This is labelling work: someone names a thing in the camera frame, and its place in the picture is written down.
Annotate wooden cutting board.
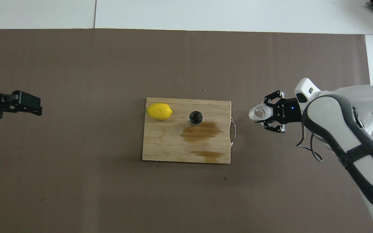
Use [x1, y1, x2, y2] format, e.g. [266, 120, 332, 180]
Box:
[142, 97, 237, 164]

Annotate steel double jigger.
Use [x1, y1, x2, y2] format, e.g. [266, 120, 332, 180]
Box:
[188, 110, 204, 126]

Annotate brown paper table mat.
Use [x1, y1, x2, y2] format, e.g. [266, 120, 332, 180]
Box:
[0, 28, 373, 233]

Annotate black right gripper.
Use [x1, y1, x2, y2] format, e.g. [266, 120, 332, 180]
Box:
[263, 90, 303, 134]

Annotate small clear glass cup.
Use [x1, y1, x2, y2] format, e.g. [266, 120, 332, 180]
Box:
[249, 103, 274, 123]

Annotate yellow lemon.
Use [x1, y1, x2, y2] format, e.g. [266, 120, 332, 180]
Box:
[146, 103, 173, 121]

